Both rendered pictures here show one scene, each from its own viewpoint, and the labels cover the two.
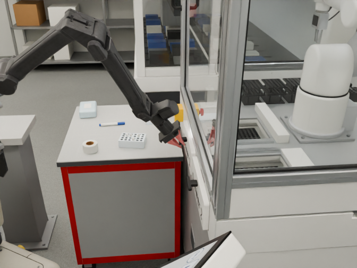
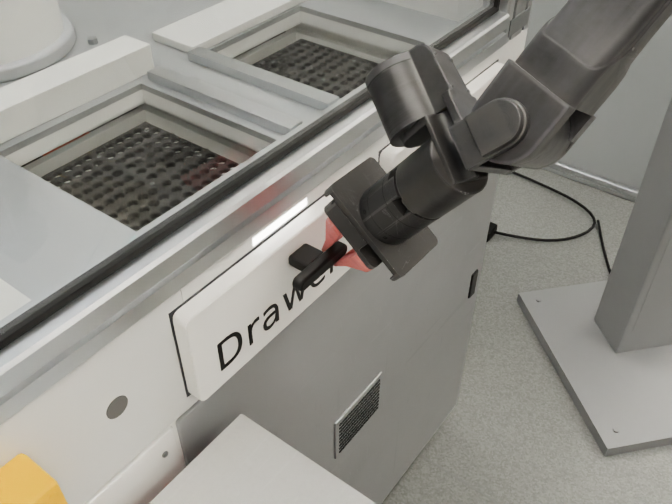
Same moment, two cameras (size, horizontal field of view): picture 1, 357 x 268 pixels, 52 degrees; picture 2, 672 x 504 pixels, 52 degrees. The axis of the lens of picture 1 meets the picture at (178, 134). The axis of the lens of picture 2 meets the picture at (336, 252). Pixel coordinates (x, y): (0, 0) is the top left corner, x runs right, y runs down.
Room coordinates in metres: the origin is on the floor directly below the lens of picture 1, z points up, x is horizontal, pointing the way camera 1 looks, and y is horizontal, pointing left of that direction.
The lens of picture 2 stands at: (1.71, 0.34, 1.35)
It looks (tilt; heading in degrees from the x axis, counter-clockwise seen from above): 41 degrees down; 223
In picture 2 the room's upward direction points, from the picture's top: straight up
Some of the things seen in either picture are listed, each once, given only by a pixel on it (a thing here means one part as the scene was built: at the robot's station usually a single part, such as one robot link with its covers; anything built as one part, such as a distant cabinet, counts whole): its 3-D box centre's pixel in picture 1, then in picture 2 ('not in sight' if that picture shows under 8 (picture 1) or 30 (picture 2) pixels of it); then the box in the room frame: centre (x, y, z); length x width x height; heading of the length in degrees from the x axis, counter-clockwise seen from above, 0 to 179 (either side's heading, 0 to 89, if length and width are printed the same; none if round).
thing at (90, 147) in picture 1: (90, 147); not in sight; (1.50, 0.42, 0.78); 0.07 x 0.07 x 0.04
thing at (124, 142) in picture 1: (132, 140); not in sight; (1.57, 0.22, 0.78); 0.12 x 0.08 x 0.04; 86
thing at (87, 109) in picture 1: (87, 109); not in sight; (1.92, 0.52, 0.78); 0.15 x 0.10 x 0.04; 11
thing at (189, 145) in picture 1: (188, 145); (290, 273); (1.36, -0.04, 0.87); 0.29 x 0.02 x 0.11; 6
